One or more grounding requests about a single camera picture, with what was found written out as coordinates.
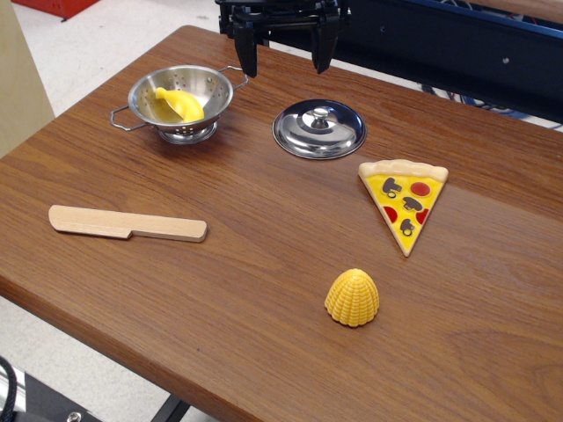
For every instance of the toy pizza slice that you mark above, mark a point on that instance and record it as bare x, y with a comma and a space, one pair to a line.
405, 192

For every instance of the beige wooden panel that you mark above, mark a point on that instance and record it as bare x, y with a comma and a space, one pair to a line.
25, 107

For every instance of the red box on floor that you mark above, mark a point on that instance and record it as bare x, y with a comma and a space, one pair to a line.
61, 8

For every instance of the black table leg bracket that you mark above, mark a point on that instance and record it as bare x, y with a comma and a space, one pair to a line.
35, 401

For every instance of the steel pot lid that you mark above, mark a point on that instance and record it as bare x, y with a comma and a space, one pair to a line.
319, 129

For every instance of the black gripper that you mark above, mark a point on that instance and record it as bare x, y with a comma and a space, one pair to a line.
243, 20

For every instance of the wooden toy knife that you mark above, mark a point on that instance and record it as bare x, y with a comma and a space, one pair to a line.
96, 222

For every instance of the dark blue metal frame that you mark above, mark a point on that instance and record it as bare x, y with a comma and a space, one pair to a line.
507, 58

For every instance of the yellow toy corn piece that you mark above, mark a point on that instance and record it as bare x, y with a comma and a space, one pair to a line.
353, 299

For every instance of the small steel colander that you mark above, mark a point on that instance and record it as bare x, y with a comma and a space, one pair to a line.
212, 88

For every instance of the yellow toy banana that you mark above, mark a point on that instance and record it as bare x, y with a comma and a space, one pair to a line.
184, 104

